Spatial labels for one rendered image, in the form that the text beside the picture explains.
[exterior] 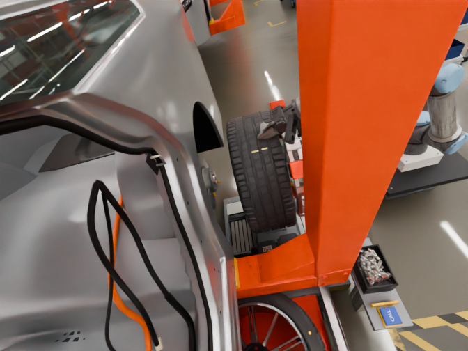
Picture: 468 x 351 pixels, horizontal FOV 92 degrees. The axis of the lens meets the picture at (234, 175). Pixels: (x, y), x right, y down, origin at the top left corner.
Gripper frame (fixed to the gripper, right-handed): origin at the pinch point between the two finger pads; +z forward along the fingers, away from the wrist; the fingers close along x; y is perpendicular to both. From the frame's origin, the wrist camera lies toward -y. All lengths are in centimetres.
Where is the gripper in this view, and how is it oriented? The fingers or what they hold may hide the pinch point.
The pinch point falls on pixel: (260, 138)
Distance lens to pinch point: 100.7
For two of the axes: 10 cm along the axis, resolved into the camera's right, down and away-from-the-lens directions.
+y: -1.5, -8.9, 4.4
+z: -7.5, 3.9, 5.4
